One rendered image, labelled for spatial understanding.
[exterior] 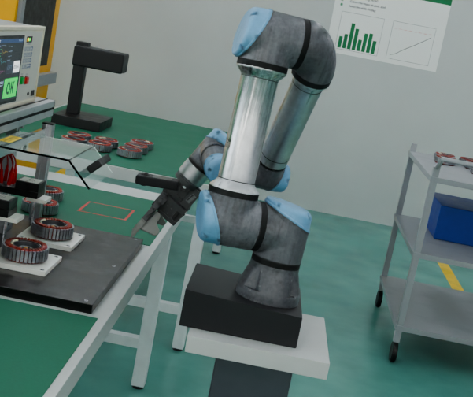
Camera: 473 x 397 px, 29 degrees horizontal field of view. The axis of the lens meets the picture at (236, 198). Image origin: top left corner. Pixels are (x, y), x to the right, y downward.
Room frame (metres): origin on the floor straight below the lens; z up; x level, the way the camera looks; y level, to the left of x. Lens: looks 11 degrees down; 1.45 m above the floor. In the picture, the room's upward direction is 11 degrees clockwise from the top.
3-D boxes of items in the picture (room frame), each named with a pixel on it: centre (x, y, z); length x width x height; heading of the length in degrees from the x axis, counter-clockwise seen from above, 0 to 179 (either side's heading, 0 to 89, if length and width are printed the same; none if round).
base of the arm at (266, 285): (2.06, -0.12, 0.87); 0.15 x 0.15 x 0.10
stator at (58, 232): (2.37, 0.47, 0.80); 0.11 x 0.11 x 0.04
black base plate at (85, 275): (2.25, 0.49, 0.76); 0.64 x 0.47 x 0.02; 178
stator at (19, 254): (2.12, 0.48, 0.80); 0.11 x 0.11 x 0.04
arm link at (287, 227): (2.06, -0.12, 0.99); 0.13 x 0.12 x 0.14; 105
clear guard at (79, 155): (2.13, 0.49, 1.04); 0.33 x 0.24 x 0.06; 88
